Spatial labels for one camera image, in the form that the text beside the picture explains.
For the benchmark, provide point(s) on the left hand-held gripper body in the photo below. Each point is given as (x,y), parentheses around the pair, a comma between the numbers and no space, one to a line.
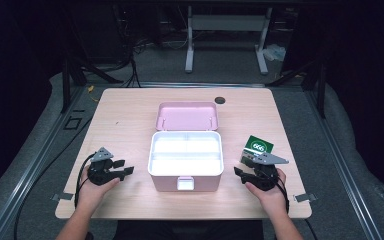
(101,173)

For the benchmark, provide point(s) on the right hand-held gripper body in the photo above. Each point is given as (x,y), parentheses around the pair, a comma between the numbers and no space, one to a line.
(266,176)

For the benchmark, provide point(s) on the green cardboard packet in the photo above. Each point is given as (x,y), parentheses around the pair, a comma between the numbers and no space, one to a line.
(258,145)

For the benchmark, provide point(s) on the white plastic tray insert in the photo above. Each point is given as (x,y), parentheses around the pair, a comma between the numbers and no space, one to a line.
(186,156)

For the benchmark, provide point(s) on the pink storage box with lid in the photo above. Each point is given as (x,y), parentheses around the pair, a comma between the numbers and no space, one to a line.
(186,116)

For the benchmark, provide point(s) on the person's left hand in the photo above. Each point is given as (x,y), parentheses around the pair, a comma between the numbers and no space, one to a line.
(90,195)

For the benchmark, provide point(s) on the person's right hand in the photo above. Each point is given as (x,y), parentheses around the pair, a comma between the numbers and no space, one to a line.
(275,200)

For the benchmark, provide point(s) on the grey tape strip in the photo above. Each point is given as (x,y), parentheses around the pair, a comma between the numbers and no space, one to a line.
(305,197)
(62,196)

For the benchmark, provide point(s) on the black round table grommet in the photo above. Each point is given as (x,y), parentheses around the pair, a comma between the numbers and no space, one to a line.
(219,100)

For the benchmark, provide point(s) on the person's dark clothed lap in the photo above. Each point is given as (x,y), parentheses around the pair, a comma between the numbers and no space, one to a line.
(186,230)

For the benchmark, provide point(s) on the yellow floor scrap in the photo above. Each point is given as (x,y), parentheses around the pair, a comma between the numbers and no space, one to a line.
(91,89)

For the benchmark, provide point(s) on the black metal stand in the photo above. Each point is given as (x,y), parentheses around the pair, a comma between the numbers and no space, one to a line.
(320,90)
(66,86)

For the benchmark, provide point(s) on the crumpled clear plastic bag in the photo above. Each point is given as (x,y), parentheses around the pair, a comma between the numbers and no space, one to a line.
(275,52)

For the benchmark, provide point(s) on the white metal table frame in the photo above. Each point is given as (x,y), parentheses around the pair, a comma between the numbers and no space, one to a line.
(226,23)

